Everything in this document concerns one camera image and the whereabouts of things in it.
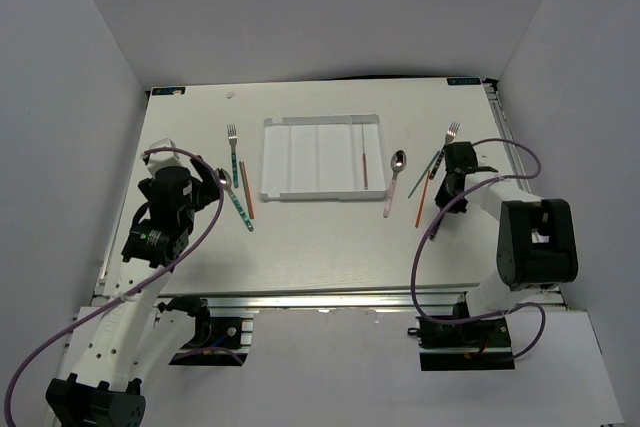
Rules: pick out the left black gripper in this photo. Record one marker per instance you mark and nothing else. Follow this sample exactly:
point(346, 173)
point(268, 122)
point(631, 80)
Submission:
point(207, 190)

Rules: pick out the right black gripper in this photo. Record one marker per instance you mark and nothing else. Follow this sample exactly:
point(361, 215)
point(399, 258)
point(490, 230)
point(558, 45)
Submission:
point(441, 198)

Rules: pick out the spoon with teal handle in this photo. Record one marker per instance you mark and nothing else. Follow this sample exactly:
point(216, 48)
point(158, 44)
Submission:
point(226, 182)

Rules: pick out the fork with dark handle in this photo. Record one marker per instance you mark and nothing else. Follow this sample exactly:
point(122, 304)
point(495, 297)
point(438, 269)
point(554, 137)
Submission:
point(449, 138)

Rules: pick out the orange chopstick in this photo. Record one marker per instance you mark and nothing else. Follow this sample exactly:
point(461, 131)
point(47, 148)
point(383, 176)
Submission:
point(419, 215)
point(249, 200)

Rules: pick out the spoon with pink handle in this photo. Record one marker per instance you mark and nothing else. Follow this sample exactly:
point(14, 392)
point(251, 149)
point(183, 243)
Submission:
point(398, 164)

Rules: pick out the fork with teal handle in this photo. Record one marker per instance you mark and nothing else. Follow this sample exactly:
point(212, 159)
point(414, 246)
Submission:
point(232, 139)

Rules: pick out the knife with dark handle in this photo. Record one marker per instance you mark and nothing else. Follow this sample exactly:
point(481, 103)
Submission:
point(434, 230)

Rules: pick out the knife with pink handle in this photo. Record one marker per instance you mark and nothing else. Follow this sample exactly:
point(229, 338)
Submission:
point(364, 158)

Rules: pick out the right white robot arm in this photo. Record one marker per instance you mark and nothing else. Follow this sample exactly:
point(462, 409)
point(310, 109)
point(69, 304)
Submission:
point(535, 248)

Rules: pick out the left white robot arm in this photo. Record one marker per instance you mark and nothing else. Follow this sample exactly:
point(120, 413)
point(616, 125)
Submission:
point(135, 340)

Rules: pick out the right corner label sticker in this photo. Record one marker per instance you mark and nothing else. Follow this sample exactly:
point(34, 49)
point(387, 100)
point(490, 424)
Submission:
point(463, 81)

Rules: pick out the corner label sticker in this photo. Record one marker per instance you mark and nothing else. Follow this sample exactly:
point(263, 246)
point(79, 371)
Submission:
point(168, 91)
point(463, 81)

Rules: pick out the white divided utensil tray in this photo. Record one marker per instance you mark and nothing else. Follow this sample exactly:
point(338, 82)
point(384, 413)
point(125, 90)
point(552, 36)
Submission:
point(318, 158)

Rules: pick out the left corner label sticker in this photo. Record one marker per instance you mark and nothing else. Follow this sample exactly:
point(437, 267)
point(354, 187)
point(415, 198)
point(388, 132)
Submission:
point(168, 91)

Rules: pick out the aluminium rail frame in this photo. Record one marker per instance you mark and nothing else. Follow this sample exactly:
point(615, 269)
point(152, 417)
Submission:
point(328, 253)

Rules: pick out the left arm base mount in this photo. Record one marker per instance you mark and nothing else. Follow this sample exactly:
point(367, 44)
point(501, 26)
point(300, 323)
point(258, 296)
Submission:
point(216, 341)

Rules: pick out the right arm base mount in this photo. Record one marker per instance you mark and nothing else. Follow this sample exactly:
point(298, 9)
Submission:
point(481, 346)

